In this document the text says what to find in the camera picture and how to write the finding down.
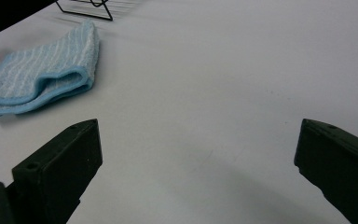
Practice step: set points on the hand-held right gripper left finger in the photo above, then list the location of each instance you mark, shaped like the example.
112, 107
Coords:
56, 174

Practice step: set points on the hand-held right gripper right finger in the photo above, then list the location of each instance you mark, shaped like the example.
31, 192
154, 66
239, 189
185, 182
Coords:
338, 168

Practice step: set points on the blue striped towel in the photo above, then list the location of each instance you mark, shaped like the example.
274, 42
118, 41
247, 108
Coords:
43, 68

